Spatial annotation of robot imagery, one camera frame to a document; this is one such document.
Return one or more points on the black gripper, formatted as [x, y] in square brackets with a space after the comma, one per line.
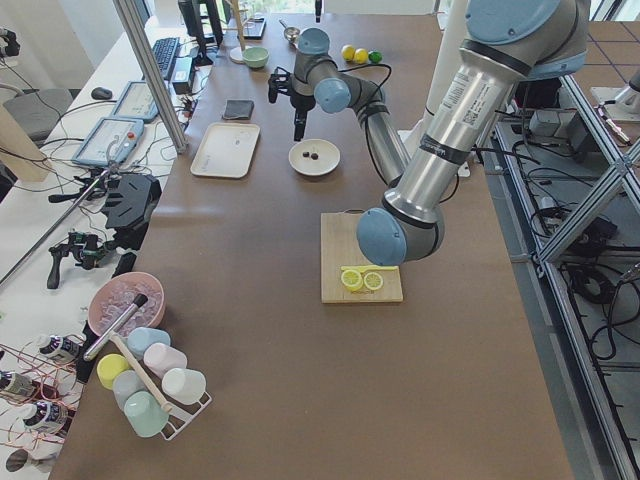
[301, 105]

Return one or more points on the lower lemon slice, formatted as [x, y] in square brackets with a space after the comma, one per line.
[351, 280]

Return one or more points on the yellow cup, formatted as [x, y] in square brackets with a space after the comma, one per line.
[110, 367]

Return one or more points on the metal rod black tip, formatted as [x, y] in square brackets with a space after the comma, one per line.
[92, 351]

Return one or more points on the cream rabbit tray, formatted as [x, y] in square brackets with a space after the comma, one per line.
[226, 150]

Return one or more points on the lemon slice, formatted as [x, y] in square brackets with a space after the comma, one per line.
[351, 280]
[373, 281]

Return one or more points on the green bowl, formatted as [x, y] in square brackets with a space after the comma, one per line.
[255, 57]

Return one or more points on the black computer mouse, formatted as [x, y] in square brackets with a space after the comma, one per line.
[101, 93]

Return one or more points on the lower whole lemon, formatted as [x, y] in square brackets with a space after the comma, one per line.
[361, 56]

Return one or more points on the upper whole lemon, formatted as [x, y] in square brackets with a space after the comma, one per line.
[348, 52]

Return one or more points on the yellow plastic knife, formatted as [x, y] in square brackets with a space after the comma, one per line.
[366, 268]

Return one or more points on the white cup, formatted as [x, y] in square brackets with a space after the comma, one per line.
[184, 385]

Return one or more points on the grey folded cloth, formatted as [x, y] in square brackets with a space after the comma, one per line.
[237, 109]

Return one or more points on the green lime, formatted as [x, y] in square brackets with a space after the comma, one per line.
[375, 57]

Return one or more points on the tea bottle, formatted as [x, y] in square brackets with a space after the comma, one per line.
[59, 349]

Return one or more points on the metal scoop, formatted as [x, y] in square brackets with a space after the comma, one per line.
[290, 33]

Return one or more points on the bamboo cutting board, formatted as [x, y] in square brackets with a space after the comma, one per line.
[339, 247]

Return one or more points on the blue teach pendant near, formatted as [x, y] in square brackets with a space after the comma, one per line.
[112, 140]

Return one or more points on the black keyboard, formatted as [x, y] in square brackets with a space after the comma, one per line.
[165, 51]

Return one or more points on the pink cup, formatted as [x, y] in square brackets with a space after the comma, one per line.
[159, 358]

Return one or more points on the wooden stand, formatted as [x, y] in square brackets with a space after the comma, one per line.
[237, 53]

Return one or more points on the whole lemon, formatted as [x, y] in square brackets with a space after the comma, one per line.
[361, 56]
[348, 52]

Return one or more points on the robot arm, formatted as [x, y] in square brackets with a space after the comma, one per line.
[507, 42]

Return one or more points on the green cup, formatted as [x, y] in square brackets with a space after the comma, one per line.
[144, 414]

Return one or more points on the aluminium frame post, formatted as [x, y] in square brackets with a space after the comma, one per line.
[134, 29]

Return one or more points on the upper lemon slice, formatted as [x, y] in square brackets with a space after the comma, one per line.
[373, 281]

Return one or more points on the blue teach pendant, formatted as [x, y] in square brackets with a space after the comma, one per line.
[112, 140]
[136, 102]

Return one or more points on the blue cup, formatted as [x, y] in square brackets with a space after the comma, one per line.
[141, 338]

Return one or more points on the cream round plate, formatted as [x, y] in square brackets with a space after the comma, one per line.
[329, 157]

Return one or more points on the blue teach pendant far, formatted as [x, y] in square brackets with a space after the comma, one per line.
[136, 102]

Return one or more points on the pink bowl with ice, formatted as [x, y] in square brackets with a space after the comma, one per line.
[112, 299]

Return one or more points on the white cup rack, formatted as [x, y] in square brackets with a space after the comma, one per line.
[181, 416]

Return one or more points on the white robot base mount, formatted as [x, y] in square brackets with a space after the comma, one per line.
[447, 64]

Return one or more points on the grey cup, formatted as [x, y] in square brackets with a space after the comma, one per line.
[125, 385]

